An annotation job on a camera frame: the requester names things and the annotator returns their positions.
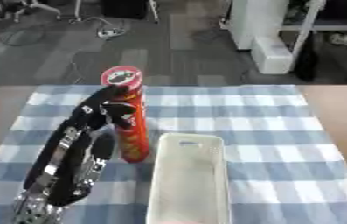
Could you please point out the white cabinet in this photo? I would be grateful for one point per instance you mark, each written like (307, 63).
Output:
(263, 35)

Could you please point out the chair base with wheels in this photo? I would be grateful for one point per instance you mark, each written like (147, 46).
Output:
(13, 8)

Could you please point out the white plastic box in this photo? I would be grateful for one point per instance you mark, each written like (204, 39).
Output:
(190, 180)

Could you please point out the black chair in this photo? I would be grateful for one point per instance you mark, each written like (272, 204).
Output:
(126, 8)

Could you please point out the white pole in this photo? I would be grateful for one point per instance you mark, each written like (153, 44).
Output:
(306, 29)

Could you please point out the white power strip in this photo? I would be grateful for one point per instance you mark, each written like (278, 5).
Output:
(111, 31)

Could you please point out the red cylindrical chip can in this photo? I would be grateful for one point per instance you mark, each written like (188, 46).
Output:
(133, 137)

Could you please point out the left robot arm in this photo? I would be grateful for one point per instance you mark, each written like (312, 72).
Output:
(61, 175)

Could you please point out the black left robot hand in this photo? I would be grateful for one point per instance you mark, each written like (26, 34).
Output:
(95, 112)

